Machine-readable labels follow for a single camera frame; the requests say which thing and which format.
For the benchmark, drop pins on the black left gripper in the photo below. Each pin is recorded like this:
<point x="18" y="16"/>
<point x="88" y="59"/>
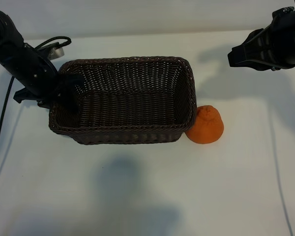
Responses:
<point x="37" y="76"/>

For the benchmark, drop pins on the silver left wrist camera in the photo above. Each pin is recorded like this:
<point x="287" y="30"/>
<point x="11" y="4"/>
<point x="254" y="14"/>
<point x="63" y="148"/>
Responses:
<point x="56" y="51"/>

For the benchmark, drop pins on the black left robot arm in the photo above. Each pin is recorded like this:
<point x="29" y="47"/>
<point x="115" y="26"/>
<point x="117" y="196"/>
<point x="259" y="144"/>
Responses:
<point x="2" y="32"/>

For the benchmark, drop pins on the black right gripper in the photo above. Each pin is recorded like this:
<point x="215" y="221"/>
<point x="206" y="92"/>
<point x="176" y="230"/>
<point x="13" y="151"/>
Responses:
<point x="285" y="41"/>

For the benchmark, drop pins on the orange fruit with knobby top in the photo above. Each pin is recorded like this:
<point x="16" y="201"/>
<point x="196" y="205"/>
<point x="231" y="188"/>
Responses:
<point x="207" y="125"/>

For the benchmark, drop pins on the dark brown wicker basket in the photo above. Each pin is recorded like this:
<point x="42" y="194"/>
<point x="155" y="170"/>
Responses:
<point x="127" y="110"/>

